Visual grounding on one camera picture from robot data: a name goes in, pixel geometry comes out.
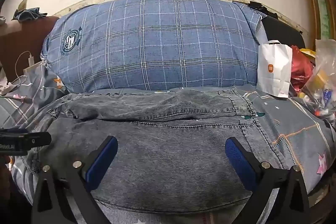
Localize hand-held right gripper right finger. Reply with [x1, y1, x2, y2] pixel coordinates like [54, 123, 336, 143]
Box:
[225, 137, 311, 224]

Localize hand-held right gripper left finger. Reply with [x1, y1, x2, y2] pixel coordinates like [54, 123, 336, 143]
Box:
[31, 135, 118, 224]

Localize grey denim pants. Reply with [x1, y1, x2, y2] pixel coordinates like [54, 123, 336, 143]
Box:
[45, 88, 292, 214]

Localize white power strip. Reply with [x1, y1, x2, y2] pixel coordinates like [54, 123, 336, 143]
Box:
[0, 82, 16, 95]

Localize grey patterned garment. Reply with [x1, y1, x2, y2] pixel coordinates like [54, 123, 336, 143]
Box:
[0, 63, 336, 224]

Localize white paper bag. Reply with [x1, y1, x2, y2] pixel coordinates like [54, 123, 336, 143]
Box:
[256, 40, 293, 98]

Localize brown headboard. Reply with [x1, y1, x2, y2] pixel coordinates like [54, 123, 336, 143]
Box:
[0, 15, 60, 85]

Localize red plastic bag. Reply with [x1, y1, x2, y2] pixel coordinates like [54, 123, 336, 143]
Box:
[289, 46, 315, 91]

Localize clear plastic bag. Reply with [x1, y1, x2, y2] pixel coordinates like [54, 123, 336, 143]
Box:
[299, 39, 336, 121]

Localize blue crumpled cloth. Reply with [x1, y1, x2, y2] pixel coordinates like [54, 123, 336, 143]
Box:
[13, 7, 48, 22]

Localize yellow packet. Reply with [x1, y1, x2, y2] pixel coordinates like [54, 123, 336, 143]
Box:
[299, 48, 317, 60]

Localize blue plaid shirt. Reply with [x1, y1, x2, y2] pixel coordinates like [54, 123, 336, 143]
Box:
[40, 0, 263, 95]

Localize black chair back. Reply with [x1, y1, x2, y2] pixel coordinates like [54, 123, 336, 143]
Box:
[261, 15, 306, 51]

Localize black clip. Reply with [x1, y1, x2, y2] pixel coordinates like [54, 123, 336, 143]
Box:
[249, 1, 266, 11]

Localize white cable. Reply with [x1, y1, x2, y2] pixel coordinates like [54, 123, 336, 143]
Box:
[10, 51, 36, 88]

